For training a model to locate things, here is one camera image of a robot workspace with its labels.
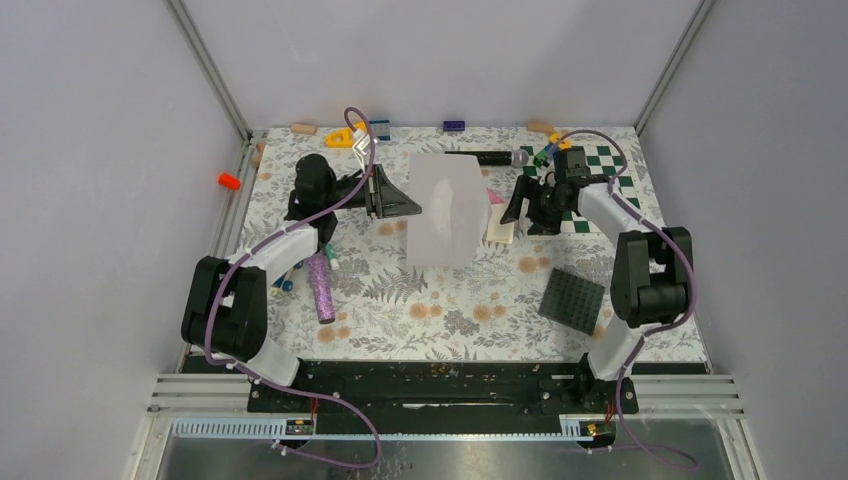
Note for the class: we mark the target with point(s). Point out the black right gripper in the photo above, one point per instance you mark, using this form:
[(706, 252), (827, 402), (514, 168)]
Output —
[(543, 225)]

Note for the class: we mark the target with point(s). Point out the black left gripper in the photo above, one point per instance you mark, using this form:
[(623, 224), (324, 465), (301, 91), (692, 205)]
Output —
[(383, 199)]

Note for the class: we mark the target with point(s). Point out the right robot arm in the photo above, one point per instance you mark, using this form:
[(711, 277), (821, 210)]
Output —
[(652, 287)]

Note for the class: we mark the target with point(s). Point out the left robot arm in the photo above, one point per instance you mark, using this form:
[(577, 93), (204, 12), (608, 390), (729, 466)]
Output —
[(227, 306)]

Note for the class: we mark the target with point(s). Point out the pink microphone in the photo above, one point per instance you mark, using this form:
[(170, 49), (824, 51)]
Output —
[(494, 198)]

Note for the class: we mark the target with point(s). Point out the black microphone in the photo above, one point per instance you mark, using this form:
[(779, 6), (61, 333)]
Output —
[(516, 158)]

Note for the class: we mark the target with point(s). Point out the green blue toy brick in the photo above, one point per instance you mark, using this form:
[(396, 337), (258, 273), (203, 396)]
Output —
[(544, 157)]

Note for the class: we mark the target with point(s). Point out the floral patterned table mat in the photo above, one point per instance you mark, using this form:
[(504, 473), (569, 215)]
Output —
[(487, 311)]

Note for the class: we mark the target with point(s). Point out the grey and blue brick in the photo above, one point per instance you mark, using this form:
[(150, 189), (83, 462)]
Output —
[(381, 129)]

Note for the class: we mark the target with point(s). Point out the wooden block back right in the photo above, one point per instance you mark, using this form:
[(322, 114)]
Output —
[(541, 128)]

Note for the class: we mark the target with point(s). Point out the green white glue stick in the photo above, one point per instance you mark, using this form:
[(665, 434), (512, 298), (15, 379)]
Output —
[(330, 252)]

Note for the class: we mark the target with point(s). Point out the yellow triangle shape toy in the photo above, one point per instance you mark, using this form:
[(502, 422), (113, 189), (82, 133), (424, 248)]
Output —
[(345, 137)]

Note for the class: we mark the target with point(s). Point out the green white chessboard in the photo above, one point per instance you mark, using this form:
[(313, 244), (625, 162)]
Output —
[(606, 167)]

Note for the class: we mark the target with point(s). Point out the purple flat toy brick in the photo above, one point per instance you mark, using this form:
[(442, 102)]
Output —
[(453, 126)]

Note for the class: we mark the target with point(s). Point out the purple glitter microphone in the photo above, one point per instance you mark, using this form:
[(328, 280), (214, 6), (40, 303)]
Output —
[(319, 281)]

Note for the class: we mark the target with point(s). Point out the dark grey studded baseplate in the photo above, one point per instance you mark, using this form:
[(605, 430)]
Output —
[(572, 301)]

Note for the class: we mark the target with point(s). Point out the light wooden block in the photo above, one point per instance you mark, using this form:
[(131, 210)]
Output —
[(303, 129)]

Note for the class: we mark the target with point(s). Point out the blue red toy car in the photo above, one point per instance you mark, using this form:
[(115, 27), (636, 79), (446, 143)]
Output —
[(285, 282)]

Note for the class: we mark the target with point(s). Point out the red plastic cylinder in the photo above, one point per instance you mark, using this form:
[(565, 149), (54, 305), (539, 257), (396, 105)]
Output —
[(229, 182)]

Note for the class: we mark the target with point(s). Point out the orange yellow ring toy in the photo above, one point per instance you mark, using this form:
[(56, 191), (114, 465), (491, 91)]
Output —
[(556, 142)]

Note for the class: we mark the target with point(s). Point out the wooden block by rail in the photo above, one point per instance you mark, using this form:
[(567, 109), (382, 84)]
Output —
[(258, 154)]

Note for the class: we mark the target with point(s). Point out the aluminium side rail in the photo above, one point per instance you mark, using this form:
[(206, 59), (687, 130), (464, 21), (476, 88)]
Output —
[(227, 235)]

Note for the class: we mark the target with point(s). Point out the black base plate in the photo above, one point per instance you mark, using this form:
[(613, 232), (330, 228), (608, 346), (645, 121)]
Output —
[(432, 397)]

